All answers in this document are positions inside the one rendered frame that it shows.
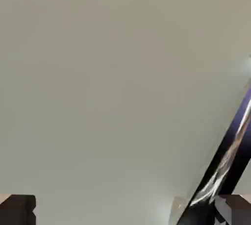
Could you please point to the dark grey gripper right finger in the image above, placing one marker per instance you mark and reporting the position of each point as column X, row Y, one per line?
column 235, row 210

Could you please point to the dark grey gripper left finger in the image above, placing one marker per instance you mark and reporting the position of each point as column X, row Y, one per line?
column 17, row 210

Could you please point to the grey-beige cabinet door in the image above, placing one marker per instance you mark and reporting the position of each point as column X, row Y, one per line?
column 109, row 83

